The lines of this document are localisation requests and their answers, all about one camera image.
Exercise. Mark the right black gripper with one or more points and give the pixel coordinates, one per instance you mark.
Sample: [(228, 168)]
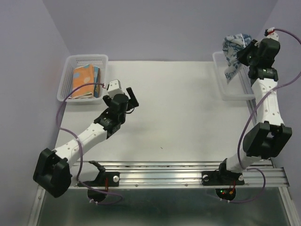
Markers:
[(249, 46)]

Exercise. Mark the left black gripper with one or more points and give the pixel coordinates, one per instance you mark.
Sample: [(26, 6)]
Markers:
[(130, 105)]

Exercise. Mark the white blue patterned towel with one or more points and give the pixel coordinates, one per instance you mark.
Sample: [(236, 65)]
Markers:
[(231, 45)]

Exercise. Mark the brown orange towel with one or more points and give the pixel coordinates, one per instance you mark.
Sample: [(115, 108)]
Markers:
[(100, 76)]

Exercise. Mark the light blue spotted towel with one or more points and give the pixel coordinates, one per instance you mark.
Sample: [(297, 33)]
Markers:
[(96, 74)]

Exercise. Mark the orange pink patterned towel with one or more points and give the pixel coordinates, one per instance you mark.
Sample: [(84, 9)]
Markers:
[(83, 75)]

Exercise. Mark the blue yellow tiger towel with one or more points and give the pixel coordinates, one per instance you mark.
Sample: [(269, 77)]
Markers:
[(96, 90)]

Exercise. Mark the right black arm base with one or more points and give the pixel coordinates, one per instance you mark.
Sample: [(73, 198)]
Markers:
[(221, 177)]

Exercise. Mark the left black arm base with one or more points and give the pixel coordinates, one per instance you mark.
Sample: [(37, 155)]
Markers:
[(98, 176)]

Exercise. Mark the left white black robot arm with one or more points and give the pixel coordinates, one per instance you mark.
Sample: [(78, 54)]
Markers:
[(53, 169)]

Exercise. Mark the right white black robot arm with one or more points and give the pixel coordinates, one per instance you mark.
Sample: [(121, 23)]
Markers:
[(269, 136)]

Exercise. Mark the right white plastic basket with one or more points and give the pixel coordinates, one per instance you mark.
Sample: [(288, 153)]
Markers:
[(239, 88)]

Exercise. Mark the white plastic basket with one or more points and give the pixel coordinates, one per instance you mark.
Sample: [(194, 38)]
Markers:
[(72, 62), (239, 88)]

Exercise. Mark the left white plastic basket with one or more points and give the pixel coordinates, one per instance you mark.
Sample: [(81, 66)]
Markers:
[(72, 62)]

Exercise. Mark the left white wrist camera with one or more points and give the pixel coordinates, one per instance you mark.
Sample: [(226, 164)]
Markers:
[(113, 88)]

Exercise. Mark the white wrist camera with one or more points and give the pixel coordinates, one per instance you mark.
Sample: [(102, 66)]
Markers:
[(113, 88), (271, 34)]

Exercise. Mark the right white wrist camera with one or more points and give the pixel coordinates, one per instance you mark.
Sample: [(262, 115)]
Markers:
[(271, 34)]

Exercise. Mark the aluminium mounting rail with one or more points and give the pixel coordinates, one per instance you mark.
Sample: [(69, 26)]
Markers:
[(178, 175)]

